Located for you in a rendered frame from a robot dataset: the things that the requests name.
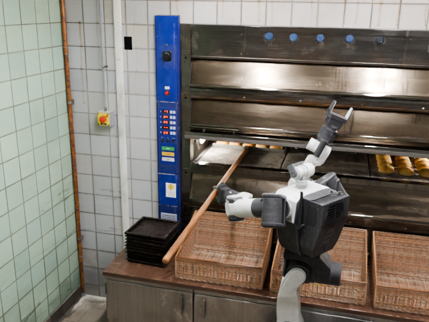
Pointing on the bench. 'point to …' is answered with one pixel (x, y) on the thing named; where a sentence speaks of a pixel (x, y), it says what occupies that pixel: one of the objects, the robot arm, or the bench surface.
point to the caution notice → (171, 190)
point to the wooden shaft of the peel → (200, 213)
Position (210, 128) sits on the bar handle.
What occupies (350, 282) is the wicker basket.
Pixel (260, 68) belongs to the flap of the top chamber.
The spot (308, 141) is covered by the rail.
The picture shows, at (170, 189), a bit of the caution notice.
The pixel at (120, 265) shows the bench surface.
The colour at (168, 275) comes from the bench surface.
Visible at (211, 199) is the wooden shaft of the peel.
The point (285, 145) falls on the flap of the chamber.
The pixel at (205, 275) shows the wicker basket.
